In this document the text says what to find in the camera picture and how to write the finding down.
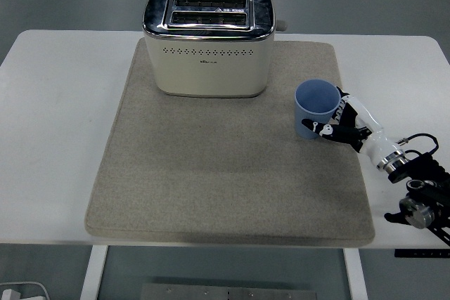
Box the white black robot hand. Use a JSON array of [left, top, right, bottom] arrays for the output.
[[301, 85, 402, 167]]

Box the blue ribbed plastic cup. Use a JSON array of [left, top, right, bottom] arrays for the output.
[[294, 79, 342, 141]]

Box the black table control panel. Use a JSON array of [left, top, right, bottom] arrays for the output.
[[394, 249, 450, 258]]

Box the white table leg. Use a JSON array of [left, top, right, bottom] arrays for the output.
[[79, 244, 110, 300], [342, 249, 369, 300]]

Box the beige fabric table mat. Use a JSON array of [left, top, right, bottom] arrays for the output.
[[83, 38, 376, 247]]

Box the cream and chrome toaster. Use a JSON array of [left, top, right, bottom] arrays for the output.
[[141, 0, 288, 99]]

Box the grey metal plate with screws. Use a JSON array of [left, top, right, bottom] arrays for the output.
[[139, 282, 319, 300]]

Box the white cable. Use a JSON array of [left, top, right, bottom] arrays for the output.
[[0, 281, 50, 300]]

